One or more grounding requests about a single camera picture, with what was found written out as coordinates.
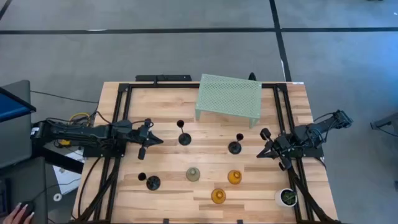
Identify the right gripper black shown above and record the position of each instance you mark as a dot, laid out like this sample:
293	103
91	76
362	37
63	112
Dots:
283	146

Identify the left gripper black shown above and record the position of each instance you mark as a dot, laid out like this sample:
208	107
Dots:
142	137

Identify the tall black candlestick holder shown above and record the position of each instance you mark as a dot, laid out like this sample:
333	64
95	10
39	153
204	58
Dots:
184	139

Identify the short black candlestick holder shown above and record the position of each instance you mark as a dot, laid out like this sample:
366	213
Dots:
234	148

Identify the medium black candlestick holder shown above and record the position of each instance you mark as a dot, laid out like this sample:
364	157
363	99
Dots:
153	183

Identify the amber ribbed glass candle holder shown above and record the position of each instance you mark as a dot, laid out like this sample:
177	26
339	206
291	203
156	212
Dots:
234	177
218	196

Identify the clear ribbed glass candle holder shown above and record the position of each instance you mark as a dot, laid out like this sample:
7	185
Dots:
192	175

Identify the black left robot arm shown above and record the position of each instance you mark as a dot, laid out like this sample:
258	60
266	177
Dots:
77	133

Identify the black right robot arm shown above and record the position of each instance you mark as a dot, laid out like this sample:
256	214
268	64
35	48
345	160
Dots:
323	126

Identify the white pot with green plant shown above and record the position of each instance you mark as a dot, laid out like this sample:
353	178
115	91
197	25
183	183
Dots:
286	198

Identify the green perforated metal shelf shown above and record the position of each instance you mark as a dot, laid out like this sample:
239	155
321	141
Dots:
230	96

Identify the small black pointed object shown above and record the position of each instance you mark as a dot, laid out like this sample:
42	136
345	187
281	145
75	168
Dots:
252	76

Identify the yellow clamp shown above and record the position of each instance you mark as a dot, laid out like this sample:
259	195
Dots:
64	142

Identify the white paper sheet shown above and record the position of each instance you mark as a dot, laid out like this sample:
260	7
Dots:
66	180

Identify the white tape roll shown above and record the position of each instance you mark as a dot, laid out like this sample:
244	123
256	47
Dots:
54	197

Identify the dark grey furniture piece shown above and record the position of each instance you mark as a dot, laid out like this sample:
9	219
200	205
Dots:
385	123

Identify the black desk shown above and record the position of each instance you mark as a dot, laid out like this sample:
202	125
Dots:
28	180

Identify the grey cabinet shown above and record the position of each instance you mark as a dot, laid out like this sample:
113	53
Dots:
15	140

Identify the black computer mouse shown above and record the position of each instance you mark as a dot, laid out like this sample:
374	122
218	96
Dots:
28	207

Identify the monitor with blue screen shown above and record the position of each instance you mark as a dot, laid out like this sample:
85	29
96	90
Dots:
12	107

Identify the person's hand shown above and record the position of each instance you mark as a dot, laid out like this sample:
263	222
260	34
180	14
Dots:
12	217

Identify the black keyboard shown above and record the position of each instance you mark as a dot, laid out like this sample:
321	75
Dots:
3	199

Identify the black aluminium table frame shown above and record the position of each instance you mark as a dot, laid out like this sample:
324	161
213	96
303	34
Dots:
161	85

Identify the long black mounting bracket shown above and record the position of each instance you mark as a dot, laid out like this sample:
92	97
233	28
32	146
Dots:
163	77

